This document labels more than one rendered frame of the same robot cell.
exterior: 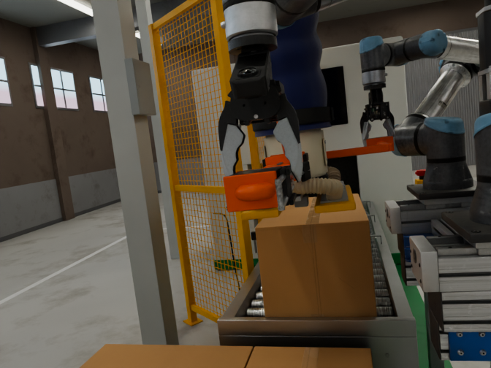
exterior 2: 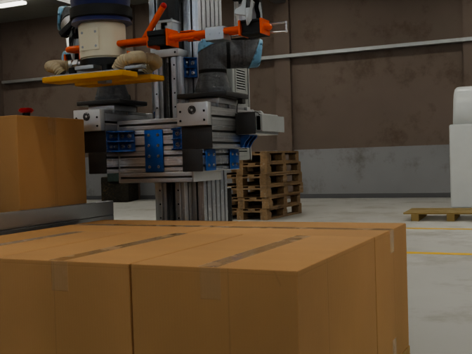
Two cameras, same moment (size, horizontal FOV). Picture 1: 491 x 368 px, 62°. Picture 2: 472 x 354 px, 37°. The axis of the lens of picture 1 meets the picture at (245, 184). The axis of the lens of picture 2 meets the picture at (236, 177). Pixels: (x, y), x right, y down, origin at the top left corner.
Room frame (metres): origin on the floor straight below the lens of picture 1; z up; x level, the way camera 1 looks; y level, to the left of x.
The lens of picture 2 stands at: (0.21, 2.31, 0.77)
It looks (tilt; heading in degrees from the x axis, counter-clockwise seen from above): 1 degrees down; 281
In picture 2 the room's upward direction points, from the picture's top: 2 degrees counter-clockwise
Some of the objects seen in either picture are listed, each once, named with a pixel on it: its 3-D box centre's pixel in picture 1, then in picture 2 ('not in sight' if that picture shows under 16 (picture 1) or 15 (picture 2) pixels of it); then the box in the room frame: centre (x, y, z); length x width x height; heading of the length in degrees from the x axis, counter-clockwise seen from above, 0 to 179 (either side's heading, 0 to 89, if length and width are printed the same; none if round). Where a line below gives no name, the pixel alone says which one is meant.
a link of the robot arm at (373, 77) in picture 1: (374, 78); not in sight; (1.38, -0.47, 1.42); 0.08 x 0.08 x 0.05
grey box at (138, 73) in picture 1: (141, 88); not in sight; (2.34, 0.52, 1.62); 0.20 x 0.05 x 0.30; 165
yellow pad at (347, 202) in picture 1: (334, 192); (119, 76); (1.15, -0.25, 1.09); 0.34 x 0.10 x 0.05; 167
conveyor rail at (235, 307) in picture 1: (277, 253); not in sight; (2.61, -0.15, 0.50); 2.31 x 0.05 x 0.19; 165
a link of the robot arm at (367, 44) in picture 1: (372, 55); not in sight; (1.38, -0.47, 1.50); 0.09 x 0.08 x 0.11; 118
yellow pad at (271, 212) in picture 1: (268, 198); (88, 73); (1.19, -0.06, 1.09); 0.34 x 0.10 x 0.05; 167
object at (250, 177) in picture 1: (256, 188); (253, 28); (0.59, -0.02, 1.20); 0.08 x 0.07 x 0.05; 167
